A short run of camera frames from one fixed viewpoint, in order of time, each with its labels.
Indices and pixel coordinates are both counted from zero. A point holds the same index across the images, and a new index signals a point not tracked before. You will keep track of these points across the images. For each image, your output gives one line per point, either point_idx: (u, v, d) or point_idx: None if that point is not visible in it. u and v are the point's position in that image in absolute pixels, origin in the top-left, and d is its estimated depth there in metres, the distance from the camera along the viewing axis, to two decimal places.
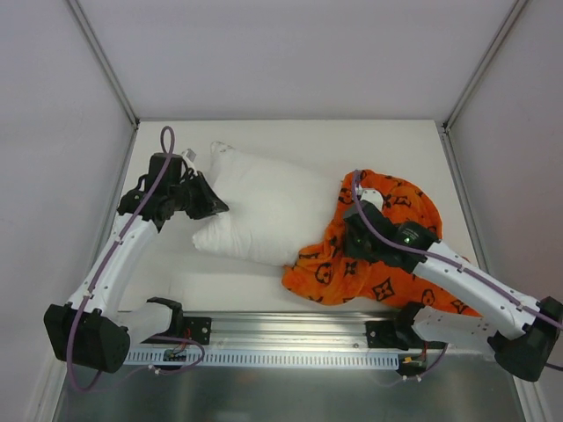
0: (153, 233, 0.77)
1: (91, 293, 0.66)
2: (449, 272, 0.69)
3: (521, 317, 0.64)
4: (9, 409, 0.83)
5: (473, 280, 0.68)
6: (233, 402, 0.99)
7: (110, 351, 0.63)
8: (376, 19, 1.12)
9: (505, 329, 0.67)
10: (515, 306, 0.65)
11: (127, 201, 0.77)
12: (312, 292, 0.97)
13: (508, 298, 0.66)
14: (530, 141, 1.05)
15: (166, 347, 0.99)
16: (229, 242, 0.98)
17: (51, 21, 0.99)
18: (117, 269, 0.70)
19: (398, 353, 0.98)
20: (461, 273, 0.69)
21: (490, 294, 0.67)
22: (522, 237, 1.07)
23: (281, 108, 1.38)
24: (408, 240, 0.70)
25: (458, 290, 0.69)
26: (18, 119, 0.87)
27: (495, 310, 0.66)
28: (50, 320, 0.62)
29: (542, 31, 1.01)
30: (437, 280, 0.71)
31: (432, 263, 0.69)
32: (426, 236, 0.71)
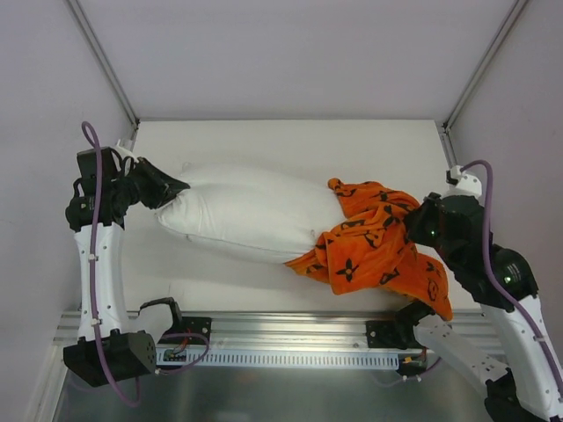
0: (120, 231, 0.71)
1: (98, 318, 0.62)
2: (523, 333, 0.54)
3: (555, 408, 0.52)
4: (8, 411, 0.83)
5: (540, 356, 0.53)
6: (233, 402, 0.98)
7: (144, 358, 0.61)
8: (376, 19, 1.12)
9: (524, 401, 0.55)
10: (560, 396, 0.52)
11: (76, 214, 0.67)
12: (353, 257, 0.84)
13: (559, 385, 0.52)
14: (530, 141, 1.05)
15: (166, 347, 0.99)
16: (199, 222, 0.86)
17: (51, 21, 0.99)
18: (111, 283, 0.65)
19: (398, 353, 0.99)
20: (534, 342, 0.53)
21: (545, 374, 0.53)
22: (522, 238, 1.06)
23: (281, 108, 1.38)
24: (508, 280, 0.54)
25: (514, 351, 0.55)
26: (19, 118, 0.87)
27: (538, 392, 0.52)
28: (69, 358, 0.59)
29: (543, 31, 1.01)
30: (499, 324, 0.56)
31: (515, 316, 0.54)
32: (529, 287, 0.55)
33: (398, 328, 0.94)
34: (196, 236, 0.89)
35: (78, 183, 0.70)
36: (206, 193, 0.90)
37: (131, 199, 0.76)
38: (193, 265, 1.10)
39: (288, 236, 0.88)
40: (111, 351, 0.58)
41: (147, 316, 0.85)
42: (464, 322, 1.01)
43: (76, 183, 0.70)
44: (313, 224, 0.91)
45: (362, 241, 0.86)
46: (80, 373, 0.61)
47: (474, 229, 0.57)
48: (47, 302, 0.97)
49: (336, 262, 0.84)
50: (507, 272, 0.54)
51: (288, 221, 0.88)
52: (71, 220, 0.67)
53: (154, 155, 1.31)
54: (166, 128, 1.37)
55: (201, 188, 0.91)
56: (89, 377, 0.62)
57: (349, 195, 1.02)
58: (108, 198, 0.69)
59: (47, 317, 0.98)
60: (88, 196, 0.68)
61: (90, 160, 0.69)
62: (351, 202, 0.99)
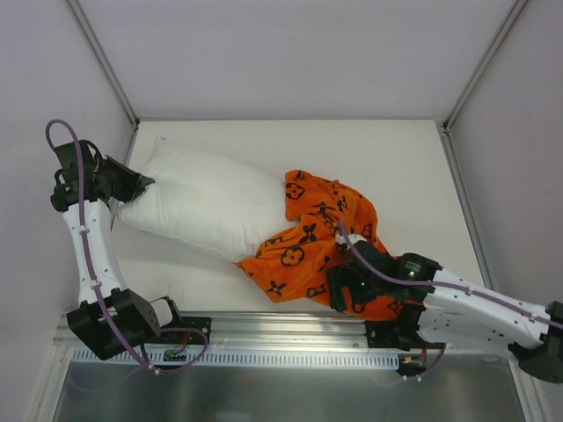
0: (107, 211, 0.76)
1: (97, 280, 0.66)
2: (459, 299, 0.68)
3: (535, 330, 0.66)
4: (8, 411, 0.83)
5: (485, 301, 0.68)
6: (232, 402, 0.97)
7: (148, 320, 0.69)
8: (376, 19, 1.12)
9: (519, 339, 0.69)
10: (528, 317, 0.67)
11: (61, 197, 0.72)
12: (274, 276, 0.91)
13: (519, 311, 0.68)
14: (529, 141, 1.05)
15: (166, 347, 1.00)
16: (156, 220, 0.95)
17: (52, 21, 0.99)
18: (104, 249, 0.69)
19: (398, 353, 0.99)
20: (468, 296, 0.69)
21: (500, 312, 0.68)
22: (524, 238, 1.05)
23: (281, 108, 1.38)
24: (413, 272, 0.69)
25: (470, 312, 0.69)
26: (18, 119, 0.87)
27: (510, 326, 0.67)
28: (75, 324, 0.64)
29: (543, 31, 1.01)
30: (447, 307, 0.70)
31: (440, 293, 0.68)
32: (429, 265, 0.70)
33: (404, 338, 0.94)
34: (155, 230, 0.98)
35: (60, 173, 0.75)
36: (166, 192, 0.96)
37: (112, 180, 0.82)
38: (193, 265, 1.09)
39: (231, 245, 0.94)
40: (120, 315, 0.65)
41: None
42: None
43: (56, 174, 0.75)
44: (255, 237, 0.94)
45: (277, 261, 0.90)
46: (88, 340, 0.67)
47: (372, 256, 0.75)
48: (47, 301, 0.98)
49: (262, 282, 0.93)
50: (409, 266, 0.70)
51: (232, 228, 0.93)
52: (58, 203, 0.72)
53: None
54: (166, 128, 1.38)
55: (163, 185, 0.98)
56: (96, 346, 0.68)
57: (297, 198, 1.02)
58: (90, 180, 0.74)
59: (48, 316, 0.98)
60: (70, 181, 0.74)
61: (69, 151, 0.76)
62: (294, 206, 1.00)
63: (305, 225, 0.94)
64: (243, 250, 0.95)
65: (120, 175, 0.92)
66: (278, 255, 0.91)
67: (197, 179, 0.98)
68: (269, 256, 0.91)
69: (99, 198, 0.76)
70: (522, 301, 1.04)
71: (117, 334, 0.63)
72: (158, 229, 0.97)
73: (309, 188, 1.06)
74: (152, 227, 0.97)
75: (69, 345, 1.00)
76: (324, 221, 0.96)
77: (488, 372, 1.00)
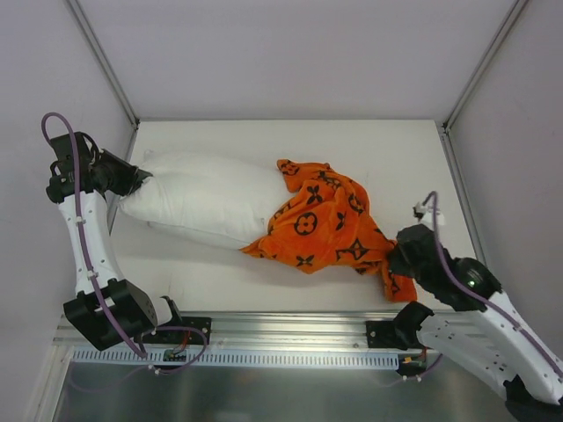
0: (104, 202, 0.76)
1: (94, 271, 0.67)
2: (505, 328, 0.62)
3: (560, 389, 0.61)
4: (7, 411, 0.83)
5: (528, 346, 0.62)
6: (233, 402, 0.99)
7: (145, 310, 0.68)
8: (376, 19, 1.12)
9: (536, 391, 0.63)
10: (558, 376, 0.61)
11: (56, 190, 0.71)
12: (298, 251, 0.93)
13: (553, 367, 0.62)
14: (529, 140, 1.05)
15: (166, 347, 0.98)
16: (160, 209, 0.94)
17: (52, 21, 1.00)
18: (100, 240, 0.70)
19: (398, 353, 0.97)
20: (515, 332, 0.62)
21: (538, 360, 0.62)
22: (524, 239, 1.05)
23: (281, 108, 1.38)
24: (471, 283, 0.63)
25: (502, 344, 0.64)
26: (18, 119, 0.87)
27: (537, 376, 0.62)
28: (72, 315, 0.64)
29: (543, 31, 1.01)
30: (487, 330, 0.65)
31: (490, 315, 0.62)
32: (492, 283, 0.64)
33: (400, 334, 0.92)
34: (157, 221, 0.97)
35: (56, 164, 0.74)
36: (167, 183, 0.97)
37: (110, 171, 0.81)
38: (193, 265, 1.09)
39: (240, 225, 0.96)
40: (116, 304, 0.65)
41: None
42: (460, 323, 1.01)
43: (52, 165, 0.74)
44: (263, 212, 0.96)
45: (294, 230, 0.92)
46: (84, 332, 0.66)
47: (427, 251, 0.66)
48: (47, 301, 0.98)
49: (288, 259, 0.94)
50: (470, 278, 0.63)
51: (240, 207, 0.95)
52: (54, 193, 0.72)
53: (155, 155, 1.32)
54: (166, 129, 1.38)
55: (162, 178, 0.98)
56: (94, 338, 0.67)
57: (295, 174, 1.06)
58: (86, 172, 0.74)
59: (48, 316, 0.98)
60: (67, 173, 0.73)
61: (63, 143, 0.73)
62: (294, 178, 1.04)
63: (310, 187, 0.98)
64: (253, 226, 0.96)
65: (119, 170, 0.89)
66: (292, 225, 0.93)
67: (198, 170, 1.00)
68: (284, 227, 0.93)
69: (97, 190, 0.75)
70: (522, 301, 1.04)
71: (113, 323, 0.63)
72: (164, 221, 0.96)
73: (303, 166, 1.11)
74: (153, 217, 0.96)
75: (69, 345, 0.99)
76: (325, 183, 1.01)
77: None
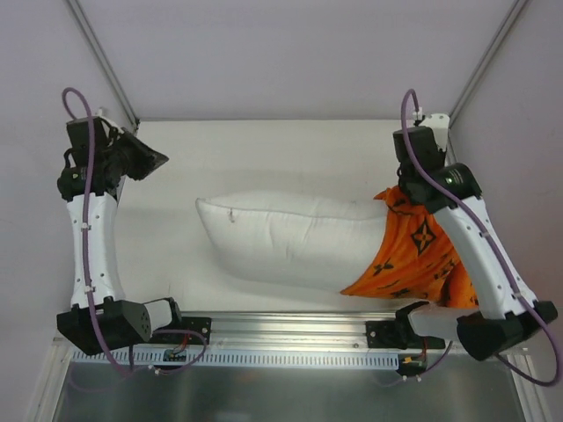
0: (113, 204, 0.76)
1: (91, 286, 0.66)
2: (470, 230, 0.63)
3: (509, 304, 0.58)
4: (6, 411, 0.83)
5: (497, 269, 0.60)
6: (233, 402, 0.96)
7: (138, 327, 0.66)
8: (375, 19, 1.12)
9: (486, 308, 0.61)
10: (512, 292, 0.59)
11: (68, 186, 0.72)
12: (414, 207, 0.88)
13: (510, 282, 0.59)
14: (529, 140, 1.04)
15: (167, 347, 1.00)
16: (253, 217, 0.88)
17: (52, 23, 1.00)
18: (103, 251, 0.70)
19: (397, 353, 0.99)
20: (514, 300, 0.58)
21: (498, 272, 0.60)
22: (522, 237, 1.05)
23: (280, 108, 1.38)
24: (449, 181, 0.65)
25: (471, 259, 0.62)
26: (18, 119, 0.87)
27: (490, 287, 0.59)
28: (63, 325, 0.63)
29: (544, 29, 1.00)
30: (452, 230, 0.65)
31: (459, 214, 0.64)
32: (470, 189, 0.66)
33: (398, 326, 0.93)
34: (238, 209, 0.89)
35: (69, 152, 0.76)
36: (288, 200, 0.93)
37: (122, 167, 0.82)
38: (193, 265, 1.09)
39: (331, 229, 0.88)
40: (106, 321, 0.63)
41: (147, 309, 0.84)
42: None
43: (66, 154, 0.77)
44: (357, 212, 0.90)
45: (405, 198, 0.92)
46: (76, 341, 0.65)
47: (418, 141, 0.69)
48: (47, 301, 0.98)
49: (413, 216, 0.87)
50: (447, 174, 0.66)
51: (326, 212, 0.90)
52: (64, 191, 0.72)
53: None
54: (166, 129, 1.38)
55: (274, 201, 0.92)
56: (84, 346, 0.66)
57: None
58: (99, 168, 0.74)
59: (47, 316, 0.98)
60: (77, 167, 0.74)
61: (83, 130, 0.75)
62: None
63: None
64: (344, 209, 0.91)
65: (133, 153, 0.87)
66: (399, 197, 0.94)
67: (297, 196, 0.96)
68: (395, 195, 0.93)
69: (106, 190, 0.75)
70: None
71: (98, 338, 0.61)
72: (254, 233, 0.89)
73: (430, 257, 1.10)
74: (237, 204, 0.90)
75: (69, 345, 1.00)
76: None
77: (487, 371, 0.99)
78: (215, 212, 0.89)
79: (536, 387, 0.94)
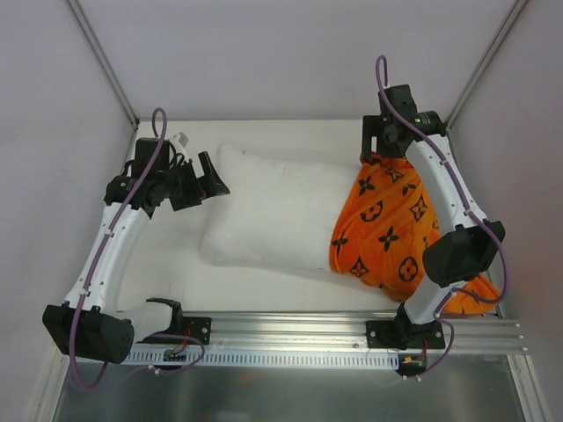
0: (142, 221, 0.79)
1: (87, 290, 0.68)
2: (432, 159, 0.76)
3: (460, 219, 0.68)
4: (5, 411, 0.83)
5: (454, 192, 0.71)
6: (233, 401, 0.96)
7: (114, 346, 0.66)
8: (376, 19, 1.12)
9: (442, 225, 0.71)
10: (464, 209, 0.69)
11: (113, 191, 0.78)
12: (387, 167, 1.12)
13: (464, 202, 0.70)
14: (529, 139, 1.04)
15: (166, 347, 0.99)
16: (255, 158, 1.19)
17: (52, 22, 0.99)
18: (111, 264, 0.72)
19: (398, 353, 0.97)
20: (464, 215, 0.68)
21: (453, 193, 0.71)
22: (522, 236, 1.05)
23: (277, 109, 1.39)
24: (418, 121, 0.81)
25: (431, 180, 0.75)
26: (19, 119, 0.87)
27: (446, 207, 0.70)
28: (47, 317, 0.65)
29: (543, 29, 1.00)
30: (420, 163, 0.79)
31: (424, 147, 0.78)
32: (436, 127, 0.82)
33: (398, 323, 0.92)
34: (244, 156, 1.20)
35: (130, 163, 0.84)
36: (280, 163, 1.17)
37: (164, 192, 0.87)
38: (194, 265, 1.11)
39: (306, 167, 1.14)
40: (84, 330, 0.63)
41: (145, 314, 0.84)
42: (462, 322, 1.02)
43: (127, 163, 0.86)
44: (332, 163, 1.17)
45: None
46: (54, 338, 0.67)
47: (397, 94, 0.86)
48: (47, 301, 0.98)
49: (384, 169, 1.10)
50: (417, 116, 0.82)
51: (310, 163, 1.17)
52: (108, 193, 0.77)
53: None
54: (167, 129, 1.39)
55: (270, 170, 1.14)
56: (61, 345, 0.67)
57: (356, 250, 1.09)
58: (147, 185, 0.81)
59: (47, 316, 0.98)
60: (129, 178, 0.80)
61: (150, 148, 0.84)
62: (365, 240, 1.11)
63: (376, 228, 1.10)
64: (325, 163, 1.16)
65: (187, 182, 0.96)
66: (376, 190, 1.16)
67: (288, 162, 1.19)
68: None
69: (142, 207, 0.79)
70: (519, 300, 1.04)
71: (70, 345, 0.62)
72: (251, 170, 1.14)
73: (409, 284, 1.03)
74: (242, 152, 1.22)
75: None
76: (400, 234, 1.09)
77: (487, 370, 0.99)
78: (230, 149, 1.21)
79: (535, 385, 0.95)
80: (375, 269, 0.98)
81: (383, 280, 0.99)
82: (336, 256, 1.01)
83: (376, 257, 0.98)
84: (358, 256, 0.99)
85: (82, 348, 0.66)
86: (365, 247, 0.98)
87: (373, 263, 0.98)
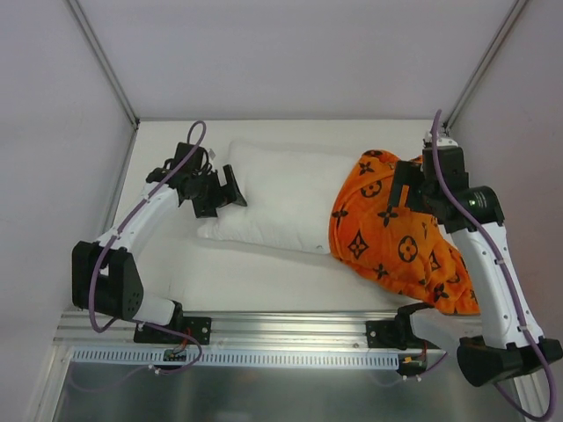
0: (171, 204, 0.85)
1: (119, 234, 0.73)
2: (486, 256, 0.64)
3: (513, 336, 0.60)
4: (5, 411, 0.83)
5: (507, 299, 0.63)
6: (233, 402, 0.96)
7: (127, 298, 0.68)
8: (376, 19, 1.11)
9: (488, 332, 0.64)
10: (519, 324, 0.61)
11: (157, 172, 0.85)
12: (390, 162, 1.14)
13: (518, 315, 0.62)
14: (530, 140, 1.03)
15: (166, 347, 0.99)
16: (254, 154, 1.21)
17: (52, 22, 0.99)
18: (143, 221, 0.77)
19: (398, 353, 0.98)
20: (518, 331, 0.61)
21: (507, 301, 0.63)
22: (522, 237, 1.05)
23: (277, 109, 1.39)
24: (473, 204, 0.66)
25: (479, 275, 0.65)
26: (19, 120, 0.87)
27: (496, 316, 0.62)
28: (77, 250, 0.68)
29: (544, 30, 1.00)
30: (466, 251, 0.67)
31: (477, 236, 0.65)
32: (494, 214, 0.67)
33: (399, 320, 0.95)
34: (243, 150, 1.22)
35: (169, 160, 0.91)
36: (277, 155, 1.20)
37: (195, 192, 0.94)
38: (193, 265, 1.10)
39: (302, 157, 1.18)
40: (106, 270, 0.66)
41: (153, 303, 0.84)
42: None
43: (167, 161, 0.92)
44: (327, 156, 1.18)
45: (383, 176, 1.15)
46: (75, 277, 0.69)
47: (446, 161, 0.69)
48: (47, 301, 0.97)
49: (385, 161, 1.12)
50: (471, 197, 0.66)
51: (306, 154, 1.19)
52: (151, 172, 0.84)
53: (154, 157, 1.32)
54: (167, 129, 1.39)
55: (270, 170, 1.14)
56: (76, 287, 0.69)
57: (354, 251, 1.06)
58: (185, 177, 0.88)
59: (47, 316, 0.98)
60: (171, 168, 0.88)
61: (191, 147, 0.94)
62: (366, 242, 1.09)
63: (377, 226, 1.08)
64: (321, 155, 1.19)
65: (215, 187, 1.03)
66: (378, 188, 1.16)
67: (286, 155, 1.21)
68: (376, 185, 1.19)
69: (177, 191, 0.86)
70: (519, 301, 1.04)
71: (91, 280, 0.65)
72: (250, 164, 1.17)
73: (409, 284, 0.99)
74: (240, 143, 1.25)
75: (69, 345, 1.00)
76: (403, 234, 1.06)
77: None
78: (239, 150, 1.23)
79: (536, 387, 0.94)
80: (374, 246, 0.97)
81: (383, 259, 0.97)
82: (336, 229, 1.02)
83: (375, 231, 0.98)
84: (357, 229, 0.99)
85: (98, 293, 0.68)
86: (364, 220, 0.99)
87: (372, 239, 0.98)
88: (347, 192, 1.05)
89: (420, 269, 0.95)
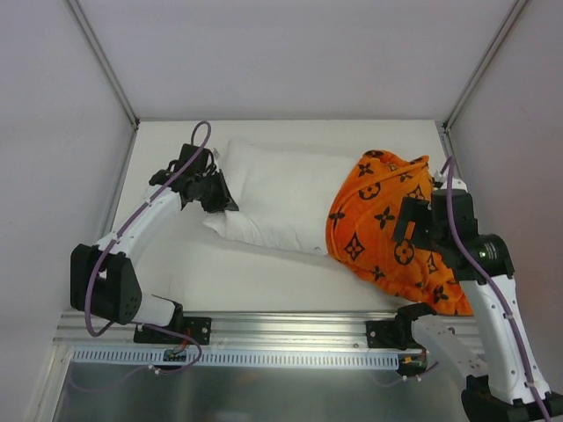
0: (173, 207, 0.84)
1: (119, 238, 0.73)
2: (494, 309, 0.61)
3: (520, 391, 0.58)
4: (5, 411, 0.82)
5: (514, 352, 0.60)
6: (233, 402, 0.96)
7: (124, 301, 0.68)
8: (376, 20, 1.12)
9: (494, 384, 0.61)
10: (526, 380, 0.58)
11: (159, 175, 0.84)
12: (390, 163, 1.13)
13: (524, 370, 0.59)
14: (531, 141, 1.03)
15: (166, 347, 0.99)
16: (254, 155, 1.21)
17: (52, 22, 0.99)
18: (143, 225, 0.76)
19: (398, 353, 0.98)
20: (524, 388, 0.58)
21: (515, 355, 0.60)
22: (523, 238, 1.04)
23: (277, 109, 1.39)
24: (483, 255, 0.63)
25: (486, 327, 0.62)
26: (19, 120, 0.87)
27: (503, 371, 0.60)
28: (76, 253, 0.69)
29: (543, 31, 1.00)
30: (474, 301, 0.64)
31: (486, 290, 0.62)
32: (504, 265, 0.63)
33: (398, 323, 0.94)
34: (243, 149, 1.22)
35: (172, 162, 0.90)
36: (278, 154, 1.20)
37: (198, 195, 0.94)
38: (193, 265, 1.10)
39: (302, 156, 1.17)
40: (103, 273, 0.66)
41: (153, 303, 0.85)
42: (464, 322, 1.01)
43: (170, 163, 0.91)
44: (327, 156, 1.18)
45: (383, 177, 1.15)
46: (73, 281, 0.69)
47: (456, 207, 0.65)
48: (47, 301, 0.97)
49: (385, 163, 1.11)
50: (482, 248, 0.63)
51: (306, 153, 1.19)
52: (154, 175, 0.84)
53: (154, 157, 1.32)
54: (167, 129, 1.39)
55: (270, 170, 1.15)
56: (74, 290, 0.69)
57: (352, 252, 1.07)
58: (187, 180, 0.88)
59: (47, 316, 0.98)
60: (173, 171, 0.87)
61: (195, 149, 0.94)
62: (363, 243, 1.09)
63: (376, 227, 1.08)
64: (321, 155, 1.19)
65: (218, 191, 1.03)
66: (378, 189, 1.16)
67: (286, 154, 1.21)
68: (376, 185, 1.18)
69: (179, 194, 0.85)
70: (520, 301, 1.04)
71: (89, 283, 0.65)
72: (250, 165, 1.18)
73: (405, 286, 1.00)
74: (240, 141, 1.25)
75: (69, 345, 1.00)
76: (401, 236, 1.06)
77: None
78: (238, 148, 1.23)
79: None
80: (370, 249, 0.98)
81: (380, 262, 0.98)
82: (332, 229, 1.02)
83: (371, 234, 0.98)
84: (354, 232, 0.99)
85: (95, 295, 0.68)
86: (361, 222, 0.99)
87: (369, 242, 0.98)
88: (346, 194, 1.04)
89: (416, 272, 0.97)
